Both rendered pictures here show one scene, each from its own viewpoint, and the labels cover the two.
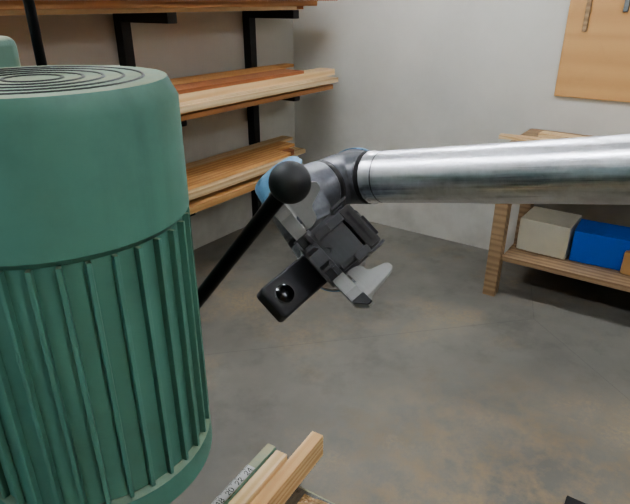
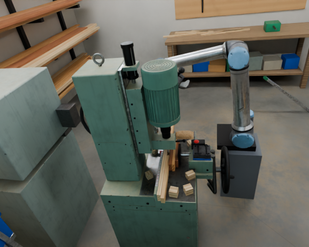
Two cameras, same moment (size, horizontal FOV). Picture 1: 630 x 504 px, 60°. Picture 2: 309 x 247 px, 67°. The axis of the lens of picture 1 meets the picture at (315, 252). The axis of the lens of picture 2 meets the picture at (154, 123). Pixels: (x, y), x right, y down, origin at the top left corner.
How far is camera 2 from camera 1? 93 cm
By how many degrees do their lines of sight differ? 19
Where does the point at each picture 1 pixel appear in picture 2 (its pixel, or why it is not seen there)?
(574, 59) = (179, 6)
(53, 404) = (171, 106)
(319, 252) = not seen: hidden behind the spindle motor
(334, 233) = not seen: hidden behind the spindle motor
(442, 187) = (185, 63)
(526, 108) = (167, 25)
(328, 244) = not seen: hidden behind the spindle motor
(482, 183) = (193, 60)
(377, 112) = (116, 36)
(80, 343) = (173, 96)
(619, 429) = (219, 114)
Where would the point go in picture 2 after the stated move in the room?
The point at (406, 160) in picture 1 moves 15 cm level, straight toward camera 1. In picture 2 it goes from (175, 59) to (182, 66)
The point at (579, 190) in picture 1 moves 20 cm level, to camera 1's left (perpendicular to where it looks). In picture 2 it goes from (212, 58) to (186, 65)
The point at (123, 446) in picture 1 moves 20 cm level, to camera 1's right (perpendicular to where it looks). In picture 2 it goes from (177, 110) to (210, 99)
